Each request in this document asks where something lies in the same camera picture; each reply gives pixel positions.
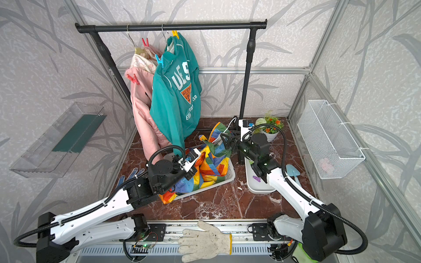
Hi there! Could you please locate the teal green jacket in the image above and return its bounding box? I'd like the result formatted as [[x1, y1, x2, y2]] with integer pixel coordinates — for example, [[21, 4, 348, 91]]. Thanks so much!
[[150, 33, 202, 148]]

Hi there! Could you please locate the red clothespin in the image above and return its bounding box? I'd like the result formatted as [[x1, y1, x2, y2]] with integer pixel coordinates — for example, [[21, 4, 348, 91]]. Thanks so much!
[[126, 74, 140, 85], [141, 38, 150, 47]]

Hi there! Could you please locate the clear acrylic wall shelf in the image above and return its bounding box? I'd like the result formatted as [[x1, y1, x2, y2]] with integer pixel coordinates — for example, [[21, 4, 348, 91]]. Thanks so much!
[[9, 103, 107, 179]]

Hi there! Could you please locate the white perforated laundry basket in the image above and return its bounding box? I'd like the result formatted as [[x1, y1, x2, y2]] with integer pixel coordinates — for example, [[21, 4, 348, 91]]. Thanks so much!
[[159, 143, 230, 204]]

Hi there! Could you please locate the yellow clothespin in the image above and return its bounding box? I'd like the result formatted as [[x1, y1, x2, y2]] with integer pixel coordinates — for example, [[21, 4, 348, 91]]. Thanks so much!
[[172, 30, 179, 39]]

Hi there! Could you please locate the white knitted work glove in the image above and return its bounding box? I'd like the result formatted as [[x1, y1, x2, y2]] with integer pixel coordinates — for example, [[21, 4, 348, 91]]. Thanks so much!
[[178, 221, 232, 263]]

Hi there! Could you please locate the blue clothespin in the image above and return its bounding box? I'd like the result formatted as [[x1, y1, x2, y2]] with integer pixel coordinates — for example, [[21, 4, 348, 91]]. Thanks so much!
[[155, 54, 164, 68]]

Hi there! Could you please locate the potted artificial flower plant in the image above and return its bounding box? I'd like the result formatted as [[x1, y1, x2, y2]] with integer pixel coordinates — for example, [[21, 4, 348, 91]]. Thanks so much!
[[255, 111, 284, 142]]

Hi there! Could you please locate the rainbow striped jacket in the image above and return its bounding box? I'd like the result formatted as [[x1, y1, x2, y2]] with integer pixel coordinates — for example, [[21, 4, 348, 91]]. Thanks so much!
[[159, 122, 232, 204]]

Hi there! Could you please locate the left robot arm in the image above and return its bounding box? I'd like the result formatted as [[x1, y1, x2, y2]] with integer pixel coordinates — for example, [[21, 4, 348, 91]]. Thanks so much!
[[13, 145, 201, 263]]

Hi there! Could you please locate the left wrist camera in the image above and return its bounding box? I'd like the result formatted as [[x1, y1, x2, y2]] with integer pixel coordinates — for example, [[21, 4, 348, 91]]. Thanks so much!
[[178, 148, 201, 173]]

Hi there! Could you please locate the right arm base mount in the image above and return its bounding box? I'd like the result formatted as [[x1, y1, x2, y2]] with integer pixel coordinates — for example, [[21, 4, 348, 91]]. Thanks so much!
[[247, 223, 273, 241]]

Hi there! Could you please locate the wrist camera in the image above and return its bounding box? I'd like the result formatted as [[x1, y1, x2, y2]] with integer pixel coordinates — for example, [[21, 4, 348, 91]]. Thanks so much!
[[238, 119, 254, 141], [178, 148, 201, 173]]

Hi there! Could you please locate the black rubber glove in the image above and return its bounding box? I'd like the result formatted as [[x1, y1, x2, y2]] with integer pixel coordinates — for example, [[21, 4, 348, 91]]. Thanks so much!
[[291, 242, 318, 263]]

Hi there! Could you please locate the blue dotted work glove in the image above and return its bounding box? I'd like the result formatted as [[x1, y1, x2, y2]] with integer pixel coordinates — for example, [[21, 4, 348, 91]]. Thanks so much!
[[116, 168, 145, 188]]

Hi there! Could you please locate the black clothes rack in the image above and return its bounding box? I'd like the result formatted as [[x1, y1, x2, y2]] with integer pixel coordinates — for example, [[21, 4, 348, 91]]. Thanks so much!
[[75, 19, 268, 165]]

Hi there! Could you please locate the white wire mesh basket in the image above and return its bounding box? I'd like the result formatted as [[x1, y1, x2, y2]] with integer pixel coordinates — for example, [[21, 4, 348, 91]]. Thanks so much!
[[298, 100, 365, 179]]

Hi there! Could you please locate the purple clothespin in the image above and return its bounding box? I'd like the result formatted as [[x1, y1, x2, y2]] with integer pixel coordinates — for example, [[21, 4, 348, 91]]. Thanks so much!
[[252, 176, 261, 183]]

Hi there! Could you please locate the white plastic tray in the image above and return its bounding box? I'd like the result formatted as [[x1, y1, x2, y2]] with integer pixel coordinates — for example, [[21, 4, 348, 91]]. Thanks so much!
[[244, 158, 275, 195]]

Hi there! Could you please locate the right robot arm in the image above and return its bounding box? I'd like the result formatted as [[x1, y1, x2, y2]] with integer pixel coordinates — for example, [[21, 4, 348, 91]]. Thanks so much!
[[220, 126, 368, 261]]

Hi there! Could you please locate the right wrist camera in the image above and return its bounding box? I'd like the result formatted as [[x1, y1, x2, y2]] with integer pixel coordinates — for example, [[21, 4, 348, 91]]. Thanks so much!
[[238, 119, 254, 141]]

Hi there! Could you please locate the white hanger of rainbow jacket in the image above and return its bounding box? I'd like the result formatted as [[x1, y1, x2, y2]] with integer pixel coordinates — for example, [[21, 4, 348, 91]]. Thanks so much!
[[210, 116, 237, 144]]

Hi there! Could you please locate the pink jacket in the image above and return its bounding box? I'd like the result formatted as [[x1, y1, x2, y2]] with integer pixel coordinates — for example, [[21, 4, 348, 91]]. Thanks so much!
[[125, 47, 171, 160]]

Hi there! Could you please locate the red clothespin upper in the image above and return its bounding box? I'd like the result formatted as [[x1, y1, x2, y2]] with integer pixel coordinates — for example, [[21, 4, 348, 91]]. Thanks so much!
[[141, 38, 150, 47]]

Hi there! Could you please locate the red clothespin lower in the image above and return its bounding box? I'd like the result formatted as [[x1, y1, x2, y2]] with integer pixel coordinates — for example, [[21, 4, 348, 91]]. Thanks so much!
[[126, 74, 140, 85]]

